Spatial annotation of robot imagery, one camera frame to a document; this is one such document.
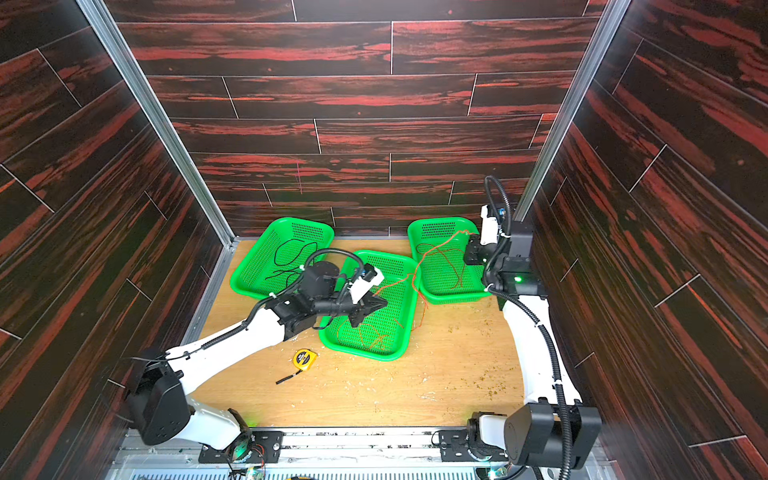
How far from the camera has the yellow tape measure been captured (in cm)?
88

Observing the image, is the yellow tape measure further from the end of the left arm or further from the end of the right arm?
the end of the right arm

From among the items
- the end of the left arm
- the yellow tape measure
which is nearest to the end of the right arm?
the end of the left arm
